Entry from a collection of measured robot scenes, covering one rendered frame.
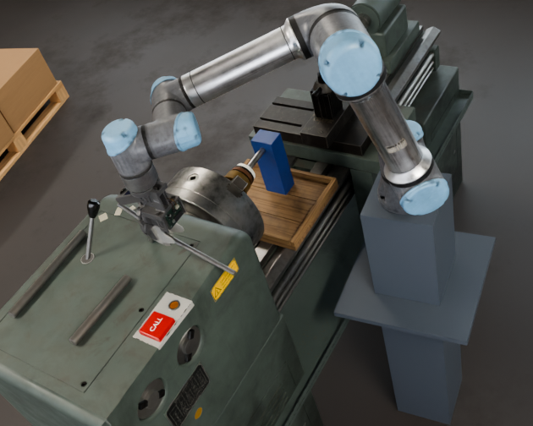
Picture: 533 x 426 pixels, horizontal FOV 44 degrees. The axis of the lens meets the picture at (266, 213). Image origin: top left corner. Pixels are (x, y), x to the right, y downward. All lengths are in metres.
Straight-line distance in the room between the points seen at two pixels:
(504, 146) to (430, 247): 1.87
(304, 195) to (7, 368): 1.08
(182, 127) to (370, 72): 0.39
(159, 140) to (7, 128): 3.26
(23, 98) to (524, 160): 3.12
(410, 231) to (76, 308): 0.87
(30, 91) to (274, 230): 2.94
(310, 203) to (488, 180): 1.45
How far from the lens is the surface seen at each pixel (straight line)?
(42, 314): 1.70
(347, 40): 1.30
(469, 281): 2.09
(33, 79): 4.80
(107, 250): 1.75
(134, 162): 1.40
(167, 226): 1.51
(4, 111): 4.61
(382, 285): 2.03
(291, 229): 2.12
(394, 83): 2.65
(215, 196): 1.81
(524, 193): 3.39
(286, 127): 2.37
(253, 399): 1.95
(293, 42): 1.43
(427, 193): 1.57
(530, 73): 4.12
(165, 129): 1.38
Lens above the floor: 2.40
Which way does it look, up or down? 44 degrees down
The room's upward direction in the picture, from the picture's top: 19 degrees counter-clockwise
